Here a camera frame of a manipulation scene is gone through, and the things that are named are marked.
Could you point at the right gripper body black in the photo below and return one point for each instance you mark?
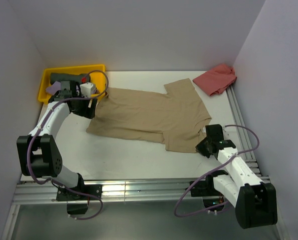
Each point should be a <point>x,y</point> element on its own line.
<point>203,146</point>

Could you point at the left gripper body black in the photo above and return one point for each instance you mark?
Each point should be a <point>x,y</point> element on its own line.
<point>82,109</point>

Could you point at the beige t shirt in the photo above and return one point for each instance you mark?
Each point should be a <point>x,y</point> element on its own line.
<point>175,118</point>

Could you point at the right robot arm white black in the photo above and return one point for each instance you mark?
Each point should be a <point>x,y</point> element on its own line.
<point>253,199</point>

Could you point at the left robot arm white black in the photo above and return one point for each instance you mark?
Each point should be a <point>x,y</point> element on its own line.
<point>38,153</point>

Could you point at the yellow plastic bin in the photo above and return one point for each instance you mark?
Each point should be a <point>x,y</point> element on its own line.
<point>96,78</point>

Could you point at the lavender folded shirt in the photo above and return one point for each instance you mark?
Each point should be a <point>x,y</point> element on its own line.
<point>56,86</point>

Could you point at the dark green rolled shirt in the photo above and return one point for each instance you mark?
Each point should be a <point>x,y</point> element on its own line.
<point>60,77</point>

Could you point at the pink t shirt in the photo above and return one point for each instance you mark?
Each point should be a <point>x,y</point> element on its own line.
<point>216,80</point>

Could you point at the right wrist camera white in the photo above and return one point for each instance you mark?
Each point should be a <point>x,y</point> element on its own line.
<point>225,133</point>

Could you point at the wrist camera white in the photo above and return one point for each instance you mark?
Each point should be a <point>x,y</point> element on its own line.
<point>225,133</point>
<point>87,88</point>

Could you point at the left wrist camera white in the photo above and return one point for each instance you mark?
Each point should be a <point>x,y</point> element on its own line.
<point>87,88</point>

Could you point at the aluminium right side rail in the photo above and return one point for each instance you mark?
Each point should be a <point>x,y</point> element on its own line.
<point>244,136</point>

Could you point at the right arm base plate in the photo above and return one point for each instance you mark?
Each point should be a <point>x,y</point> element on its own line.
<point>205,188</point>

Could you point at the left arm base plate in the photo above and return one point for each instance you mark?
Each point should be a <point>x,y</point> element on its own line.
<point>78,199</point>

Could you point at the aluminium front rail frame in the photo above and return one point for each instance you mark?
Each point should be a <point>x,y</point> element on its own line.
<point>133,210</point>

